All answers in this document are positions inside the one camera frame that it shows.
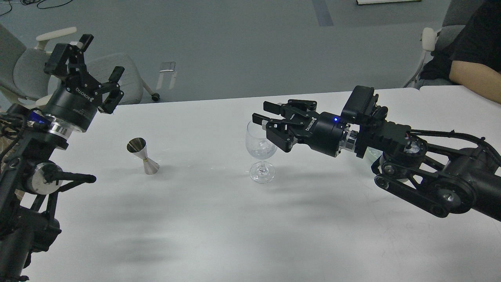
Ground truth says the person in black shirt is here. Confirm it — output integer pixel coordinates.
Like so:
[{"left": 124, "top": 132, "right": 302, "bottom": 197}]
[{"left": 416, "top": 0, "right": 501, "bottom": 103}]

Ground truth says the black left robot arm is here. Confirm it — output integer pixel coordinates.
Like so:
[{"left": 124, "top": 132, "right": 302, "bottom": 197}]
[{"left": 0, "top": 34, "right": 124, "bottom": 282}]

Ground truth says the green bowl of ice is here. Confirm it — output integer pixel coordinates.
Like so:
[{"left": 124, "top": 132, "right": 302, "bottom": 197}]
[{"left": 364, "top": 147, "right": 383, "bottom": 162}]

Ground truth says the clear wine glass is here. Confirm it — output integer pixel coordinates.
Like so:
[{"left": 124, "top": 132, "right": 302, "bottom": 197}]
[{"left": 245, "top": 121, "right": 278, "bottom": 184}]

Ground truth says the metal floor plate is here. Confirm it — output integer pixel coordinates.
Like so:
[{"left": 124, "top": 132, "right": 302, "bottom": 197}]
[{"left": 156, "top": 61, "right": 177, "bottom": 90}]

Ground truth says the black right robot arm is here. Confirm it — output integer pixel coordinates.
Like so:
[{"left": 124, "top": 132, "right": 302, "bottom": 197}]
[{"left": 252, "top": 86, "right": 501, "bottom": 220}]

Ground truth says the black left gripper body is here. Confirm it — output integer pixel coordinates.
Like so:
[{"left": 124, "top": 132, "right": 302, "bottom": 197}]
[{"left": 42, "top": 82, "right": 103, "bottom": 132}]

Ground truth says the grey office chair right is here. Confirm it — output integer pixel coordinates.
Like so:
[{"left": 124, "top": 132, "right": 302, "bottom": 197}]
[{"left": 403, "top": 0, "right": 484, "bottom": 88}]

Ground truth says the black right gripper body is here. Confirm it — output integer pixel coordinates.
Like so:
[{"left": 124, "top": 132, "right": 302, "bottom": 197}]
[{"left": 296, "top": 111, "right": 350, "bottom": 157}]

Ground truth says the steel double jigger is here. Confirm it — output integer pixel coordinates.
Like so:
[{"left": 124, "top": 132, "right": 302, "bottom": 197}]
[{"left": 126, "top": 137, "right": 159, "bottom": 175}]

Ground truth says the grey office chair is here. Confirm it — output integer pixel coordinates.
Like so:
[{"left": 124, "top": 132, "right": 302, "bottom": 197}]
[
  {"left": 403, "top": 0, "right": 484, "bottom": 88},
  {"left": 0, "top": 26, "right": 160, "bottom": 104}
]

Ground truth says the grey office chair left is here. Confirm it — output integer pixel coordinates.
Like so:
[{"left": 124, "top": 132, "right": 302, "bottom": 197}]
[{"left": 0, "top": 26, "right": 160, "bottom": 104}]

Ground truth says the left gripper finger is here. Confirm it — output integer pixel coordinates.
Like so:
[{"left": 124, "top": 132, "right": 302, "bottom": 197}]
[
  {"left": 92, "top": 66, "right": 125, "bottom": 114},
  {"left": 43, "top": 34, "right": 98, "bottom": 94}
]

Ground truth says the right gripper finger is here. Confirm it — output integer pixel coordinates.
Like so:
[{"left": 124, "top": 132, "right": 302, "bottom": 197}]
[
  {"left": 252, "top": 114, "right": 314, "bottom": 152},
  {"left": 263, "top": 99, "right": 318, "bottom": 122}
]

